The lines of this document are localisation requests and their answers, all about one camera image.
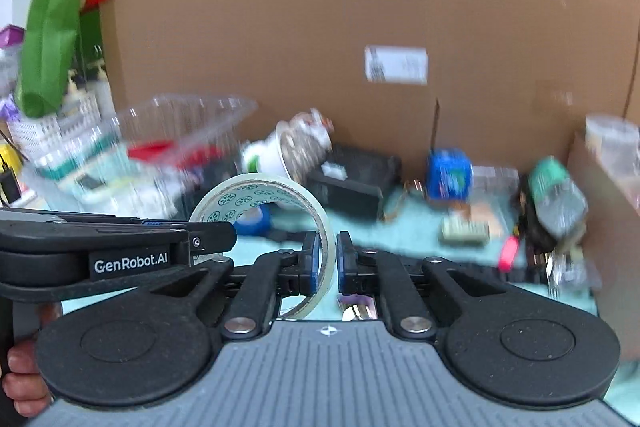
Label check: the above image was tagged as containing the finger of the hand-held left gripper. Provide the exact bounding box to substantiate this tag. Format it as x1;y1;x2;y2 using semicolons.
186;221;239;269
0;206;191;234

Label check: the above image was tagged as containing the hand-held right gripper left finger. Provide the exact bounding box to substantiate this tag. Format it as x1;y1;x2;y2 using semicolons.
135;231;323;341

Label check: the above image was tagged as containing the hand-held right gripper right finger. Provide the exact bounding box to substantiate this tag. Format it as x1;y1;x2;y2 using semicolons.
336;231;507;339

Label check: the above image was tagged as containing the clear printed tape roll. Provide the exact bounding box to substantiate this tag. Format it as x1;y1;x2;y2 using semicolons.
189;173;335;321

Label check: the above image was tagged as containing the clear plastic container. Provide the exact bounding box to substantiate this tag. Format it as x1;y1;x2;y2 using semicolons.
30;94;259;229

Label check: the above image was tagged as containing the pink marker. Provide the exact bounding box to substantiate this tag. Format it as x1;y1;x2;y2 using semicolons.
498;235;522;273

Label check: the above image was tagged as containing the person's left hand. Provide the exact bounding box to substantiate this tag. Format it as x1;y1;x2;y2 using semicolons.
1;341;52;419

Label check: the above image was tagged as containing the black rectangular box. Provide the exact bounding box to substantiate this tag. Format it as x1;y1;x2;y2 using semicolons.
305;143;404;222

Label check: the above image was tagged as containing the teal table cloth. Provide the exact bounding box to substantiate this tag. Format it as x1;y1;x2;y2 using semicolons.
0;142;640;427

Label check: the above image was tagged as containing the small black device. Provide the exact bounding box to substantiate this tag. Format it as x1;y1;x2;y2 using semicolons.
0;166;22;204

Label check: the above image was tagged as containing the green and white bottle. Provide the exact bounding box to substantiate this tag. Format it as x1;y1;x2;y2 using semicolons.
241;131;287;178

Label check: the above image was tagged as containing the red flat box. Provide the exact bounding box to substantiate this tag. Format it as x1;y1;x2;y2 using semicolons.
127;141;222;165

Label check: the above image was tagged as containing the white plastic basket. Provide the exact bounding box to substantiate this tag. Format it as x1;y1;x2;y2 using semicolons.
7;92;117;164

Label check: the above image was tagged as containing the white ribbed bowl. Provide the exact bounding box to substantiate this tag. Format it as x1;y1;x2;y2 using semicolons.
275;108;336;184

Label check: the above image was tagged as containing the beige paper packet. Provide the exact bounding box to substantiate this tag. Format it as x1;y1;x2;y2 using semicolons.
441;201;503;242

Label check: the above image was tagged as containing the blue labelled plastic bottle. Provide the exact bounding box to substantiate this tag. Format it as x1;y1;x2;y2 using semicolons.
426;148;474;201

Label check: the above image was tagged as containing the long black case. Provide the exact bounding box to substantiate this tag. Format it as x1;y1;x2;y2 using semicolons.
516;176;553;254

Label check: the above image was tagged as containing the green cloth bag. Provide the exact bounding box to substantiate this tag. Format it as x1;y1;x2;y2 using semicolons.
14;0;89;118

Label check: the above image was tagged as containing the white shipping label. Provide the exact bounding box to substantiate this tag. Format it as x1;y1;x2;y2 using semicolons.
364;45;429;86

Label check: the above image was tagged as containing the clear bottle green label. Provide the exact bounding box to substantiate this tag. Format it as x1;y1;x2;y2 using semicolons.
527;156;590;239

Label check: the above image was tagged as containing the large cardboard box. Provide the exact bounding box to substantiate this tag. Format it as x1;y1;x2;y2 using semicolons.
99;0;640;210

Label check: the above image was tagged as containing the small cardboard box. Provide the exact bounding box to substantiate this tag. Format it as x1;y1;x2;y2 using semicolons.
567;131;640;360

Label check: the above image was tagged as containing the clear plastic bag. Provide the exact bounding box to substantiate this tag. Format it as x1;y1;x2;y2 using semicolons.
584;113;640;168

